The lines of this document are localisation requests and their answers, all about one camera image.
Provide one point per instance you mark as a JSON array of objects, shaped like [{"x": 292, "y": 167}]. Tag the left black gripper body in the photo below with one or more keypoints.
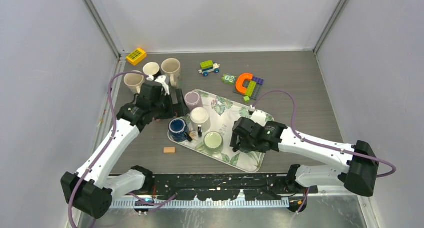
[{"x": 163, "y": 108}]

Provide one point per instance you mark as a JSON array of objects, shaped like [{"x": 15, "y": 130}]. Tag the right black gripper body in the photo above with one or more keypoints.
[{"x": 248, "y": 142}]

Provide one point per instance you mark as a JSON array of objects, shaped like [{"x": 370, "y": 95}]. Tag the dark blue mug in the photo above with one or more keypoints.
[{"x": 179, "y": 130}]

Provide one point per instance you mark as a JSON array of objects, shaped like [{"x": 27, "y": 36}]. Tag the white mug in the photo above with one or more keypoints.
[{"x": 200, "y": 118}]

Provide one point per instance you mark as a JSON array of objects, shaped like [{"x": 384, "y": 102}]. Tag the tall beige mug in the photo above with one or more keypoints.
[{"x": 134, "y": 81}]

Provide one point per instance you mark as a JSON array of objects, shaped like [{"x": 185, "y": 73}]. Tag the black mug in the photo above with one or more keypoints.
[{"x": 152, "y": 68}]

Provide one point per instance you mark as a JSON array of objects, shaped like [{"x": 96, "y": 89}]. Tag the light green mug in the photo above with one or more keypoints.
[{"x": 213, "y": 143}]

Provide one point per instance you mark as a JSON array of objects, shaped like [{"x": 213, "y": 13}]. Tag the sea pattern beige mug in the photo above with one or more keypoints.
[{"x": 172, "y": 67}]

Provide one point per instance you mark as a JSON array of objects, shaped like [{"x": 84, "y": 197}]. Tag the teal mug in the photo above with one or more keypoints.
[{"x": 247, "y": 149}]

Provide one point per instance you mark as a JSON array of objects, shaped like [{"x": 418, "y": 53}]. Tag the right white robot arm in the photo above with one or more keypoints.
[{"x": 347, "y": 165}]

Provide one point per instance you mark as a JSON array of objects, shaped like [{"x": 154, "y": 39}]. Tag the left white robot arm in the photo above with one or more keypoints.
[{"x": 89, "y": 189}]

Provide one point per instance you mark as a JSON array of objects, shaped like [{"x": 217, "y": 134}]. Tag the lilac mug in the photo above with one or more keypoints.
[{"x": 193, "y": 100}]

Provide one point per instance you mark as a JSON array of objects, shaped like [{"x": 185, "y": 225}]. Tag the wooden block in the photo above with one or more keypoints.
[{"x": 169, "y": 150}]

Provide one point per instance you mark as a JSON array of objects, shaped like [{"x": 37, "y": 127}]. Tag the yellow toy block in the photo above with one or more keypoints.
[{"x": 136, "y": 56}]

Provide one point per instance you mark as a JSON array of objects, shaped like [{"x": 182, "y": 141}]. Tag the toy brick car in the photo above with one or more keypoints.
[{"x": 208, "y": 66}]

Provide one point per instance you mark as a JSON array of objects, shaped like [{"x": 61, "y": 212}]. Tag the orange arch brick assembly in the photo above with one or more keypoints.
[{"x": 249, "y": 85}]

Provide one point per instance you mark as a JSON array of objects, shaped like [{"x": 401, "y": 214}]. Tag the green owl brick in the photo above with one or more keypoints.
[{"x": 229, "y": 79}]

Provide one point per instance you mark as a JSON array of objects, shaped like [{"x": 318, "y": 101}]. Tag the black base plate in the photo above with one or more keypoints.
[{"x": 219, "y": 186}]

